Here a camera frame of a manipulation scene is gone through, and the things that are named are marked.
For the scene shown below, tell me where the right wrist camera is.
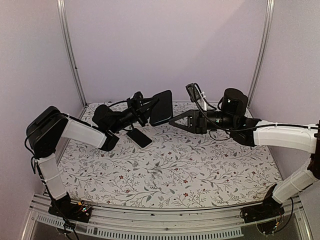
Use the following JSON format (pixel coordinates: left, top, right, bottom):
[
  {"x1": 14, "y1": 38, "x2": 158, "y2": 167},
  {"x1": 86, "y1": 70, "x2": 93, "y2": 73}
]
[{"x1": 185, "y1": 83, "x2": 208, "y2": 111}]

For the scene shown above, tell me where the phone in clear case middle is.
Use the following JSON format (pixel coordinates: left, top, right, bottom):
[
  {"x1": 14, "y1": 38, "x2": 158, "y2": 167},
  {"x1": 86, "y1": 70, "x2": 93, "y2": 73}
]
[{"x1": 126, "y1": 128, "x2": 152, "y2": 148}]

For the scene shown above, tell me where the left aluminium frame post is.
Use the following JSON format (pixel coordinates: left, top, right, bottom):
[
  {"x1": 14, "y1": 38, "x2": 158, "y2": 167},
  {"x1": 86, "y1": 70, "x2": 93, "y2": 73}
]
[{"x1": 56, "y1": 0, "x2": 88, "y2": 107}]

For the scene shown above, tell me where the aluminium frame post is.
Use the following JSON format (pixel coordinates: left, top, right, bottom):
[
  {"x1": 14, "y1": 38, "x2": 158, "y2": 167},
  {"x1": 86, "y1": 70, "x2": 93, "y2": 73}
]
[
  {"x1": 56, "y1": 0, "x2": 88, "y2": 107},
  {"x1": 247, "y1": 0, "x2": 275, "y2": 109}
]

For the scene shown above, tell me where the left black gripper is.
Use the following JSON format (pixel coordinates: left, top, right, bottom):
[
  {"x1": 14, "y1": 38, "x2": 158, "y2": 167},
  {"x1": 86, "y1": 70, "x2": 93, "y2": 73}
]
[{"x1": 109, "y1": 97, "x2": 161, "y2": 134}]

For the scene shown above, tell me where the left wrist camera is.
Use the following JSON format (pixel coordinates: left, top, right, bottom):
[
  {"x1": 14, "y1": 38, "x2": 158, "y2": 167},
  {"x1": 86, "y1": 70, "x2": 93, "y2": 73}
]
[{"x1": 130, "y1": 91, "x2": 144, "y2": 101}]

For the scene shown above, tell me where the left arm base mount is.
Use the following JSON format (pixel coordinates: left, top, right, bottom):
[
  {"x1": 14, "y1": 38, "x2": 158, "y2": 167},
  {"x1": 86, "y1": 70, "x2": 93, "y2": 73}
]
[{"x1": 48, "y1": 200, "x2": 92, "y2": 223}]

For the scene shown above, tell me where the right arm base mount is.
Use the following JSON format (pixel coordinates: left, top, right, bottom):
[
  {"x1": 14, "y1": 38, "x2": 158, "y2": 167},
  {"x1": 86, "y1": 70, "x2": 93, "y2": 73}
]
[{"x1": 239, "y1": 203, "x2": 285, "y2": 223}]

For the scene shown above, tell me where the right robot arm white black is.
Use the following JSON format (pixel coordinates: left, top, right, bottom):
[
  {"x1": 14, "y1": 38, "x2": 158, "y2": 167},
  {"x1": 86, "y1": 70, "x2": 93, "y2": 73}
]
[{"x1": 169, "y1": 88, "x2": 320, "y2": 218}]

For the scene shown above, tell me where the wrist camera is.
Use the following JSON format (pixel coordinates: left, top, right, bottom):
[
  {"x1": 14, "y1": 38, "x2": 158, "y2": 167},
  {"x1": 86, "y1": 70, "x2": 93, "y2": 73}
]
[
  {"x1": 185, "y1": 83, "x2": 208, "y2": 111},
  {"x1": 130, "y1": 91, "x2": 144, "y2": 101}
]

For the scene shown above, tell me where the floral patterned table mat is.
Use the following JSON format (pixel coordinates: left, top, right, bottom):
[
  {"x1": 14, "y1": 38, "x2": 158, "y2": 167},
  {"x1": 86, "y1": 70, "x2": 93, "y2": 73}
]
[{"x1": 48, "y1": 101, "x2": 283, "y2": 210}]

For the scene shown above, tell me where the right aluminium frame post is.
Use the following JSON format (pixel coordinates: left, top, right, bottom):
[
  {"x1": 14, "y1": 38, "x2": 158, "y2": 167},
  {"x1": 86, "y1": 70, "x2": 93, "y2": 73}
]
[{"x1": 247, "y1": 0, "x2": 275, "y2": 109}]

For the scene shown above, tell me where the front aluminium rail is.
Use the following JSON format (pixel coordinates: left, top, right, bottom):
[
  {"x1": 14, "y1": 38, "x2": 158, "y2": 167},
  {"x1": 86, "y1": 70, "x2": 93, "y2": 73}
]
[{"x1": 21, "y1": 194, "x2": 315, "y2": 240}]

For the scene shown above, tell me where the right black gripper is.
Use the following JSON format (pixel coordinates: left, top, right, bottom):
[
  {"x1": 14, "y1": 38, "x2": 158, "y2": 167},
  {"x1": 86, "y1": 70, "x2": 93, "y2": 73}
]
[{"x1": 168, "y1": 109, "x2": 237, "y2": 135}]

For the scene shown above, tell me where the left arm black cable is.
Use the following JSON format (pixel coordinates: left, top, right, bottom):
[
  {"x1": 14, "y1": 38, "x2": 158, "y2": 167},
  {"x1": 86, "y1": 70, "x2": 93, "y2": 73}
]
[{"x1": 106, "y1": 98, "x2": 132, "y2": 110}]

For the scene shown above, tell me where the black phone case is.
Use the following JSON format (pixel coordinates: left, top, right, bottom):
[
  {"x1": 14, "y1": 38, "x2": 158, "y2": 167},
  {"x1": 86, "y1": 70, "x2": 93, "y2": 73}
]
[{"x1": 149, "y1": 90, "x2": 173, "y2": 127}]

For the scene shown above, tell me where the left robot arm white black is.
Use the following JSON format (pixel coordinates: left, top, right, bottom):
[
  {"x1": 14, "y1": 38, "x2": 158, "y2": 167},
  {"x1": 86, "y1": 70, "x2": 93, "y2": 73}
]
[{"x1": 24, "y1": 96, "x2": 159, "y2": 217}]

